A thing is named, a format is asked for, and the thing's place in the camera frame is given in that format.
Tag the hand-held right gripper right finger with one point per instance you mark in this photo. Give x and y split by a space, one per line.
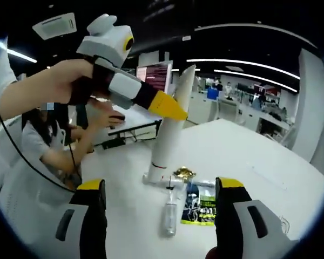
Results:
245 232

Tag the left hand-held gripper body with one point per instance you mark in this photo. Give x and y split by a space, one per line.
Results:
105 40

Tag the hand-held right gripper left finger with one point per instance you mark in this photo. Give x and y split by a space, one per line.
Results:
78 229

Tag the white skincare tube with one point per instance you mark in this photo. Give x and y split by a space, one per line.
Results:
172 135

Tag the green silver skincare mask sachet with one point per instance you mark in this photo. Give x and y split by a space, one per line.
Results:
198 205

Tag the gold skincare sachet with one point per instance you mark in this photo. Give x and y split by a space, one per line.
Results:
184 172

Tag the small white skincare pump bottle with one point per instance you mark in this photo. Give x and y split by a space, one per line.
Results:
175 183
169 221

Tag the person's right hand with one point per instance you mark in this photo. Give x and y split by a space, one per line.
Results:
212 254

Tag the person's left hand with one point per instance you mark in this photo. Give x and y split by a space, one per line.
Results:
70 78

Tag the white desk with black legs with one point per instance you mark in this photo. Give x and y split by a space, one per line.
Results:
140 118

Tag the white framed computer monitor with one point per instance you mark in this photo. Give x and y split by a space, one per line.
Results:
154 76

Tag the black computer mouse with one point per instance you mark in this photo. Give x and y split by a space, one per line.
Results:
118 118

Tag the blue box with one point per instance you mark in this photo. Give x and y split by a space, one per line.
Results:
212 93

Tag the ceiling air conditioner vent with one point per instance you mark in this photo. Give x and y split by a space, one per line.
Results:
55 27

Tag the ceiling light strip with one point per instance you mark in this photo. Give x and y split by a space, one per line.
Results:
245 74
232 61

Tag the row of white office desks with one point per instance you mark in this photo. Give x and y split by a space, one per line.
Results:
248 116

